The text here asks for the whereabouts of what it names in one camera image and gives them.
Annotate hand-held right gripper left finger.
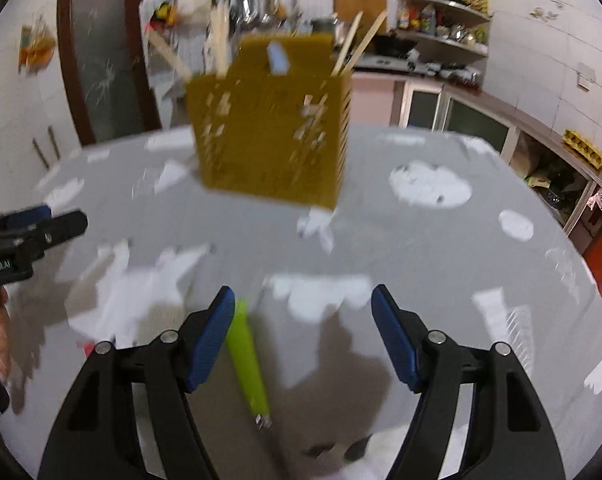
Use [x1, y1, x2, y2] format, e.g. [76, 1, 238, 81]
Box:
[38, 286, 236, 480]

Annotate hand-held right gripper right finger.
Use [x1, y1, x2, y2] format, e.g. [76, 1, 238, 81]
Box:
[371, 285, 566, 480]

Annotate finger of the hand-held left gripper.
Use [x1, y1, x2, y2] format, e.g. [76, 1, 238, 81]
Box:
[0, 204, 52, 236]
[0, 211, 88, 262]

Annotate green handled utensil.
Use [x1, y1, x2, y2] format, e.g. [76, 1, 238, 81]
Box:
[225, 299, 274, 430]

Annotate mustard yellow utensil holder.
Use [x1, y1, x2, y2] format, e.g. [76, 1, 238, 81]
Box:
[186, 32, 352, 211]

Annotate person's left hand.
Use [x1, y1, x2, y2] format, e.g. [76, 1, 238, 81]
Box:
[0, 289, 12, 377]

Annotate grey patterned tablecloth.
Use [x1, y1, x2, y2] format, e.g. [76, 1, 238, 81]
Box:
[0, 124, 602, 480]

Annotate brown frosted glass door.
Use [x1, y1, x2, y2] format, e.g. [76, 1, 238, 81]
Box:
[57, 0, 163, 147]

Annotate kitchen counter cabinet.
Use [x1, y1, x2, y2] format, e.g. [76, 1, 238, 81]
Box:
[351, 71, 602, 233]

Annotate yellow black hanging bag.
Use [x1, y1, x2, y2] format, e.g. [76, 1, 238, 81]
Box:
[148, 2, 180, 32]

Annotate yellow egg carton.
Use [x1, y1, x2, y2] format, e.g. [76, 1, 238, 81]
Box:
[562, 129, 602, 167]

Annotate steel gas stove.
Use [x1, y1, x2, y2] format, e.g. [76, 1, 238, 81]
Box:
[353, 54, 442, 75]

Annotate white blue plastic piece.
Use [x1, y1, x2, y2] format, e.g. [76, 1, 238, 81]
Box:
[267, 42, 291, 75]

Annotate black wok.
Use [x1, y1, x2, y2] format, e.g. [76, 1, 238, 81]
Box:
[375, 34, 414, 59]

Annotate grey corner shelf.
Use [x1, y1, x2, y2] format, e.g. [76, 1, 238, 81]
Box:
[396, 0, 493, 64]

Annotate steel cooking pot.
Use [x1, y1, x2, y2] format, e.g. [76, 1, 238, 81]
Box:
[308, 17, 340, 37]

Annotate wooden sticks against wall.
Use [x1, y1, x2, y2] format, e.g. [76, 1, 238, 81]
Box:
[33, 127, 62, 169]

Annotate orange wall paper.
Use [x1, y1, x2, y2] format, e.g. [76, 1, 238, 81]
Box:
[18, 16, 52, 77]

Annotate white wall outlet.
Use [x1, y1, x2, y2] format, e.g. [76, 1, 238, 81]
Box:
[577, 62, 598, 92]

